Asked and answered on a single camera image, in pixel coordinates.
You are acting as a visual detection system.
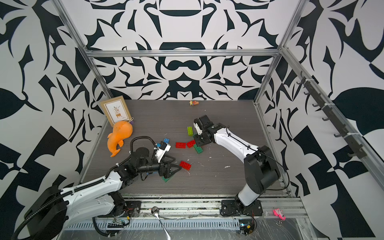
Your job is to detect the dark green lego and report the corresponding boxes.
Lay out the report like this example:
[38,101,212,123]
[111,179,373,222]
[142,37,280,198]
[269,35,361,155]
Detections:
[194,144,203,154]
[162,177,172,183]

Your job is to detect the red lego brick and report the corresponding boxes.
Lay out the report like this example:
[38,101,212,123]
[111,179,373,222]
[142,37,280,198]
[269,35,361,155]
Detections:
[180,161,192,171]
[175,142,187,149]
[187,140,196,148]

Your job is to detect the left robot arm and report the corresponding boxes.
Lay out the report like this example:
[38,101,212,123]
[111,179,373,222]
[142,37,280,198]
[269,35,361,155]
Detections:
[11,136,181,240]

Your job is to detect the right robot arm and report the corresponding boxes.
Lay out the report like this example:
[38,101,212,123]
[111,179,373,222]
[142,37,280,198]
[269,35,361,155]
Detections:
[194,115,282,215]

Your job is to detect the lime lego brick upper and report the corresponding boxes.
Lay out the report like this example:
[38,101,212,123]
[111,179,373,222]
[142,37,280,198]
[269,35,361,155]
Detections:
[187,127,194,137]

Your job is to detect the red lego brick top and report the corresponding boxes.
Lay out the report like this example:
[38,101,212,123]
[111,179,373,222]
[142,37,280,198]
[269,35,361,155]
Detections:
[175,142,187,149]

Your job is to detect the orange whale plush toy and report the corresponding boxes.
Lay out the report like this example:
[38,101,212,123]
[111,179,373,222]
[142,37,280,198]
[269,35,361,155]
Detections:
[107,121,133,158]

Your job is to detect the metal spoon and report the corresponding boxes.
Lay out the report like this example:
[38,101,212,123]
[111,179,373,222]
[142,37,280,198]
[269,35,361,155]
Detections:
[151,207,172,240]

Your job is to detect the framed plant picture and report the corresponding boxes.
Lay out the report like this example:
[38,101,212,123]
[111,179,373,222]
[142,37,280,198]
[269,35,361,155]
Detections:
[100,96,133,127]

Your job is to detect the pink clip toy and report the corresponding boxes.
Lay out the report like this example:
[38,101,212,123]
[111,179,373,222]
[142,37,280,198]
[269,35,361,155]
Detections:
[273,209,286,221]

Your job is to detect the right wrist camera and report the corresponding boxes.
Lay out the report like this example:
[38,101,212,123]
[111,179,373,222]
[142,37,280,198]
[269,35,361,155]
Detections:
[194,122,203,135]

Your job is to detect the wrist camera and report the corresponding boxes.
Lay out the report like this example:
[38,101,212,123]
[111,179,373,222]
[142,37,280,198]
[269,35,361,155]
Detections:
[194,122,203,135]
[155,142,171,163]

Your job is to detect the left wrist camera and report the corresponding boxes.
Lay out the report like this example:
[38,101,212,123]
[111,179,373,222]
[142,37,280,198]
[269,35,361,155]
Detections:
[155,142,171,163]

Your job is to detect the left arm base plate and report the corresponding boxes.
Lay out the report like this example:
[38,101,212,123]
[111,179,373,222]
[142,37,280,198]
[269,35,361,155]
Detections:
[118,200,142,218]

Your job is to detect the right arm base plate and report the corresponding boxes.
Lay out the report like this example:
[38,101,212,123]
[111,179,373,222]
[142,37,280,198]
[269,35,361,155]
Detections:
[220,200,264,217]

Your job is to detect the wall hook rack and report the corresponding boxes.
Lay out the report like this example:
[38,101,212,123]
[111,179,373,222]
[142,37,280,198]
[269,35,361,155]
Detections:
[298,71,368,160]

